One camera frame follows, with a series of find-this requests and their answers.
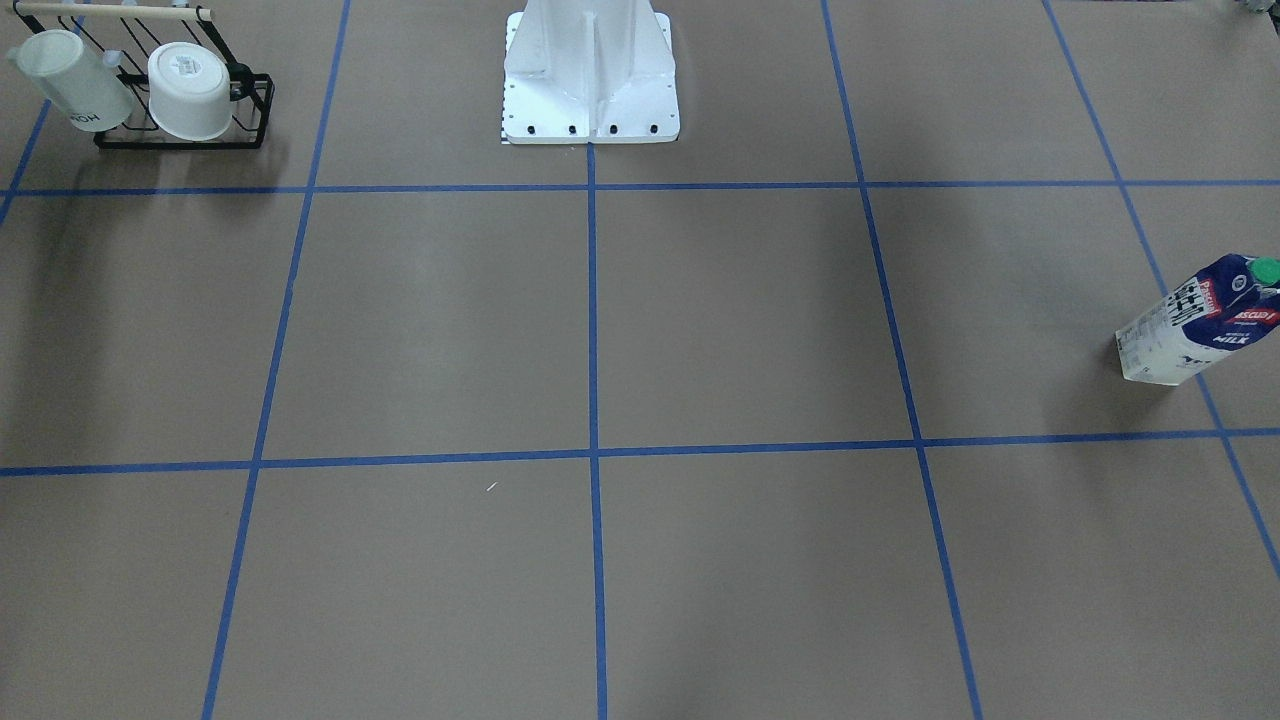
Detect blue white milk carton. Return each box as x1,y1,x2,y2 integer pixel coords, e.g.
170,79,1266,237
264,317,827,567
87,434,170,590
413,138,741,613
1115,252,1279,386

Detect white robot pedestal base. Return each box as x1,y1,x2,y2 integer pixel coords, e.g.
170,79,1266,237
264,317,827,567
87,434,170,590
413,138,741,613
500,1,681,145

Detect black wire cup rack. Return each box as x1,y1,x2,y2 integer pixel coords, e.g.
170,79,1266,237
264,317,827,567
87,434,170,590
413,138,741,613
3,1,275,151

